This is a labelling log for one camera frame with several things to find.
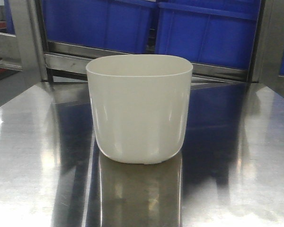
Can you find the blue crate behind left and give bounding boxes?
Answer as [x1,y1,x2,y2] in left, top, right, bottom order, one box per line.
[42,0,157,53]

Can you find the steel shelf frame behind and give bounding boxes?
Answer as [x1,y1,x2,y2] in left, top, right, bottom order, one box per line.
[0,0,284,96]

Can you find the blue crate behind right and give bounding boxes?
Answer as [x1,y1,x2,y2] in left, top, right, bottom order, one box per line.
[155,0,261,70]

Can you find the blue crate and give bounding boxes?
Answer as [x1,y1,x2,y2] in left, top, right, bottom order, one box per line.
[42,0,157,53]
[155,0,261,70]

